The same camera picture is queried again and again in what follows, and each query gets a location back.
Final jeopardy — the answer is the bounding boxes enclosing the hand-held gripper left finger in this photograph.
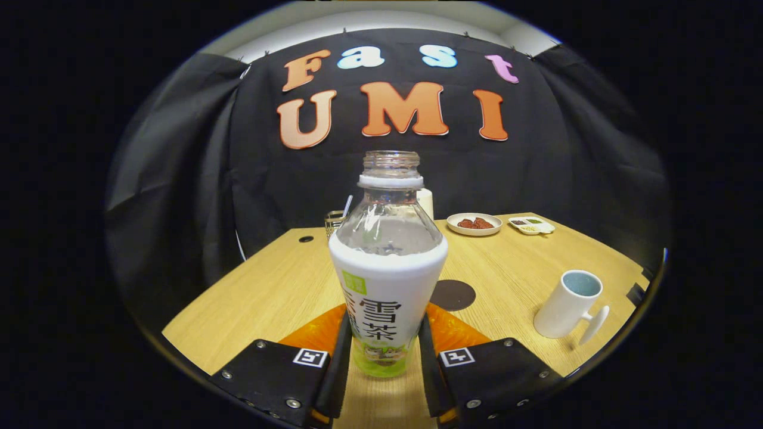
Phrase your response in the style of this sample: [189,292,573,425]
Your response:
[207,304,353,428]

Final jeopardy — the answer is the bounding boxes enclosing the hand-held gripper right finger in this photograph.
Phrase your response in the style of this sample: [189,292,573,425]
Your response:
[417,303,564,427]

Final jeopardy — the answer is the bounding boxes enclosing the dark brown round coaster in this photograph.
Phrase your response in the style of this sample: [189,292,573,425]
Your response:
[430,279,477,312]

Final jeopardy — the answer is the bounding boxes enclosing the clear juice bottle white label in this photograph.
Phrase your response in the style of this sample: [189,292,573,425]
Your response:
[328,150,449,378]

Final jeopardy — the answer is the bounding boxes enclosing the white cup blue inside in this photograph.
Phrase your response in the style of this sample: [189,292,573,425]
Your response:
[533,269,610,347]

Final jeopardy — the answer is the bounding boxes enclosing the wooden table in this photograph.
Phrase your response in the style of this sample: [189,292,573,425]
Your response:
[162,212,650,429]

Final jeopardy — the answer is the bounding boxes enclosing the round plate with red food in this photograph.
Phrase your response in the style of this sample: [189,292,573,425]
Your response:
[446,213,503,237]

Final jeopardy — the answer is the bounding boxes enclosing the white divided dish with grains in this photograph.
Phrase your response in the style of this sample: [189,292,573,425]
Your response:
[508,216,556,236]

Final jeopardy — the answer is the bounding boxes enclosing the black backdrop cloth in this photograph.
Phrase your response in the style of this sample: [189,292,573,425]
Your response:
[104,28,668,334]

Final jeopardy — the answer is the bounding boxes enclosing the metal wire basket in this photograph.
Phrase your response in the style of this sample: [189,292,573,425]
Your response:
[324,210,346,242]

